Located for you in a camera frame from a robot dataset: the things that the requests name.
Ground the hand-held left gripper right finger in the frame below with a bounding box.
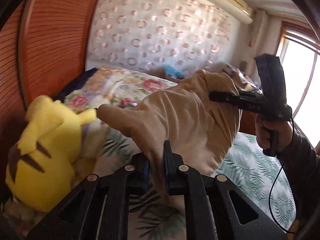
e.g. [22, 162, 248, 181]
[164, 140, 288, 240]

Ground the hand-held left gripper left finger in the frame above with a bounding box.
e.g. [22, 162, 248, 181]
[26, 152, 150, 240]

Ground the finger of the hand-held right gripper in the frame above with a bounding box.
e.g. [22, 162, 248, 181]
[210, 97, 242, 107]
[209, 91, 242, 99]

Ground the beige printed t-shirt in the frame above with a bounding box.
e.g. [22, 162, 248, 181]
[96, 69, 243, 205]

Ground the person's right forearm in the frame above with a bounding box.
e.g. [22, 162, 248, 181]
[276, 126, 320, 233]

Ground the person's right hand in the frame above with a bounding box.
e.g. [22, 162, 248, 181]
[254, 112, 294, 153]

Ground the open cardboard box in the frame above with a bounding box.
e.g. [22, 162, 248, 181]
[221, 62, 252, 91]

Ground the window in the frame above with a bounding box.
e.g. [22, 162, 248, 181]
[276, 21, 320, 145]

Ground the cardboard box with blue items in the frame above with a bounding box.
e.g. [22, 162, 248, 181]
[162, 64, 185, 79]

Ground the white window curtain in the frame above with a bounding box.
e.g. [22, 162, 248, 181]
[247, 9, 268, 48]

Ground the green leaf print blanket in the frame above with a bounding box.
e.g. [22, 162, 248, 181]
[100, 130, 298, 240]

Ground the floral blanket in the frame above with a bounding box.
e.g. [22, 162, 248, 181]
[59, 66, 175, 115]

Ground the circle pattern sheer curtain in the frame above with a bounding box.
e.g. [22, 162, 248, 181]
[86, 0, 232, 80]

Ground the yellow plush toy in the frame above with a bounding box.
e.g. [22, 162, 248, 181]
[5, 95, 98, 213]

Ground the wooden louvered wardrobe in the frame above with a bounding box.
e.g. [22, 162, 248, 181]
[0, 0, 105, 135]

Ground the black cable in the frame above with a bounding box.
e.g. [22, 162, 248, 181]
[269, 119, 296, 234]

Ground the wall air conditioner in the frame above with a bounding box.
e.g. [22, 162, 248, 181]
[205, 0, 254, 25]

